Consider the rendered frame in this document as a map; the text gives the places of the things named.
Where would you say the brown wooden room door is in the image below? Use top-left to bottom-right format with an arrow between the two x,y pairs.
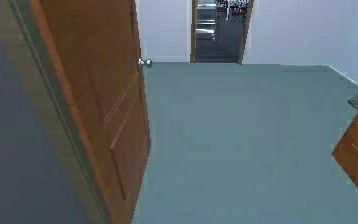
330,94 -> 358,205
27,0 -> 152,224

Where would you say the silver round door knob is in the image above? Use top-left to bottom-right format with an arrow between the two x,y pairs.
137,57 -> 154,70

